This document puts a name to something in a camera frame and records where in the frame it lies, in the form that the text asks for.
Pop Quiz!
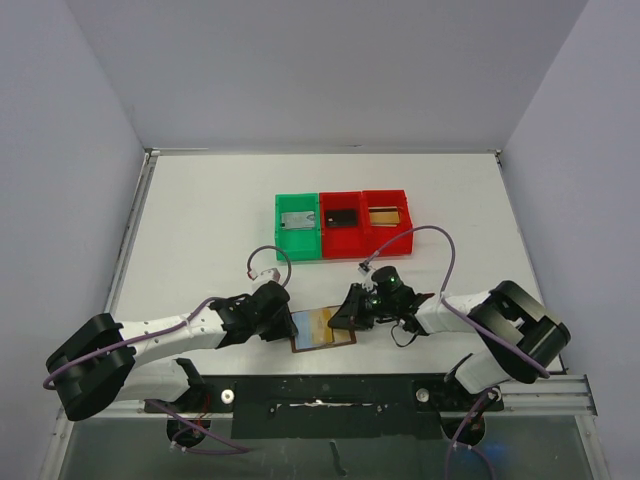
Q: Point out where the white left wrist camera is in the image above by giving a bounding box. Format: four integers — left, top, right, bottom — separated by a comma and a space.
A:
247, 268, 280, 285

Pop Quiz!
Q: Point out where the brown leather card holder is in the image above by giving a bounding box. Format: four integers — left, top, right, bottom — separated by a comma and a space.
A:
291, 306, 357, 354

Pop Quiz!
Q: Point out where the aluminium frame rail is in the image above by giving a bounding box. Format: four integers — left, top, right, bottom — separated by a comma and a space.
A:
72, 374, 597, 421
104, 149, 160, 315

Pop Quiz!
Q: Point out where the silver card in green bin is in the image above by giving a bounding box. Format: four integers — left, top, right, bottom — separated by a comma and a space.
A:
280, 211, 316, 230

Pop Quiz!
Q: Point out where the red plastic bin right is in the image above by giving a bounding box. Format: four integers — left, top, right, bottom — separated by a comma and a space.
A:
362, 190, 413, 256

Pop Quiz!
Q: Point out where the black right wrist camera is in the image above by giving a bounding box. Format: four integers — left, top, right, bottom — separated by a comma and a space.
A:
371, 265, 404, 296

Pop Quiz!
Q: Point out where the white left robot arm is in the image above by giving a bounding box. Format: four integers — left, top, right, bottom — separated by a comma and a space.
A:
43, 281, 297, 421

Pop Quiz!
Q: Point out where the red plastic bin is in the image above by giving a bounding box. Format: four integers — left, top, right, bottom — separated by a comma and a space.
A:
362, 190, 413, 256
319, 191, 367, 260

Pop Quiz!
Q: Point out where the aluminium left frame rail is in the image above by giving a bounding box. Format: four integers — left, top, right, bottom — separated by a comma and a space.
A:
104, 149, 160, 315

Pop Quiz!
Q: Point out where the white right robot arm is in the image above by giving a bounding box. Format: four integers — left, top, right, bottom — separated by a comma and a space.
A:
328, 276, 571, 409

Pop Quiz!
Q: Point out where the striped gold card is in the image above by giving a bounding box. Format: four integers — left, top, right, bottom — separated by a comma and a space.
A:
308, 308, 334, 347

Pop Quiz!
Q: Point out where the aluminium front frame rail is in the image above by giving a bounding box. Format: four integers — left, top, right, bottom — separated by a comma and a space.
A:
72, 374, 597, 421

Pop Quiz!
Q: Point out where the red plastic bin middle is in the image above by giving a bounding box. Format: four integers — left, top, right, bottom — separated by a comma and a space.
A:
319, 191, 367, 260

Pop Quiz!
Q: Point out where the black card in red bin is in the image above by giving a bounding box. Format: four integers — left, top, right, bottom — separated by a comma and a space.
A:
325, 209, 358, 228

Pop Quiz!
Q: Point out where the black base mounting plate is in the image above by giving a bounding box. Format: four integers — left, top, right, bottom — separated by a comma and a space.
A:
145, 374, 480, 440

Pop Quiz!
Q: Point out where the green plastic bin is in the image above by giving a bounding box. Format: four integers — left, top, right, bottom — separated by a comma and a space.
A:
274, 193, 322, 261

